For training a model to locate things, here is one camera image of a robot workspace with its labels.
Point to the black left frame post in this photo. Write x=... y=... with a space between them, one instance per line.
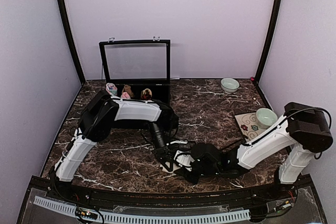
x=70 y=40

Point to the white slotted cable duct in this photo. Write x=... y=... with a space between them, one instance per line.
x=129 y=215

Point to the white brown striped sock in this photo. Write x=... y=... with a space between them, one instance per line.
x=169 y=168

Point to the black glass-lid sock box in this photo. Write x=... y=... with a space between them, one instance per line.
x=141 y=64

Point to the black right frame post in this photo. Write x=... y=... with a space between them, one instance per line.
x=268 y=40

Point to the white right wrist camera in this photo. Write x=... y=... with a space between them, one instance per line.
x=183 y=159

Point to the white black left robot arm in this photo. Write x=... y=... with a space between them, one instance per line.
x=106 y=112

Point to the black table edge rail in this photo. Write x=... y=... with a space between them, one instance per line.
x=170 y=191

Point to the black frame post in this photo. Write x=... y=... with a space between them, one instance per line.
x=70 y=40
x=268 y=40

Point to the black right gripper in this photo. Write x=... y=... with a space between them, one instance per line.
x=184 y=173

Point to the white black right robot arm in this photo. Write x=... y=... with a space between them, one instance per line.
x=305 y=128

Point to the floral patterned coaster tile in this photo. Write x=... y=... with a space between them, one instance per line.
x=248 y=125

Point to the pale green ceramic bowl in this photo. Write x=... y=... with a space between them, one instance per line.
x=229 y=85

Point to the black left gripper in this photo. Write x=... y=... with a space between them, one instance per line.
x=163 y=152

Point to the white cup on coaster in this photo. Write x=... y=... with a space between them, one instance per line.
x=266 y=118

